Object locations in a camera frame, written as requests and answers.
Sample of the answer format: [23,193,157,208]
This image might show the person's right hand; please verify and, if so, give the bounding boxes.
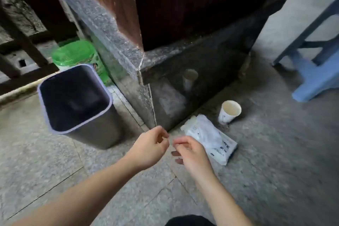
[171,136,216,181]

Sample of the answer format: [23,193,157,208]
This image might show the person's left hand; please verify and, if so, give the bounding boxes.
[124,125,170,172]

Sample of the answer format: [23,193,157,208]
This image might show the grey plastic waste bin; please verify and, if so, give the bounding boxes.
[37,64,122,150]

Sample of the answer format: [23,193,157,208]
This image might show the person's left forearm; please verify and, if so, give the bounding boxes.
[10,154,145,226]

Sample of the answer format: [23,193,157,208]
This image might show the person's right forearm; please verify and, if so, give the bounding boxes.
[195,167,255,226]

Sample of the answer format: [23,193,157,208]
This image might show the white wet wipe pack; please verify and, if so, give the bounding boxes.
[180,114,238,166]

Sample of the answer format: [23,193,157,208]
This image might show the person's black trousers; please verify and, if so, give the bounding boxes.
[165,214,216,226]

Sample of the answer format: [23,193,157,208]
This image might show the white paper cup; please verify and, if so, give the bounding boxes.
[218,100,242,126]

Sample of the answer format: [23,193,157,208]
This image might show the dark granite pillar base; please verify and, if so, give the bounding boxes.
[46,0,289,131]

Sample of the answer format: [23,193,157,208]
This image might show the green detergent bottle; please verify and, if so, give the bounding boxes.
[51,40,113,86]

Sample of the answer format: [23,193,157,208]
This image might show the beige pipe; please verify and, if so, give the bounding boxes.
[0,73,58,105]

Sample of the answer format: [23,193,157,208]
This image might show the blue plastic stool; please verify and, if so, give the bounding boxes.
[272,0,339,103]

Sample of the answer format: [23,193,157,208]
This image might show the brown wooden pillar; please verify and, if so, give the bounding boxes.
[59,0,284,52]

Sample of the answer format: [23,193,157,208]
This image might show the dark wooden railing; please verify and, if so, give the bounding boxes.
[0,0,80,96]

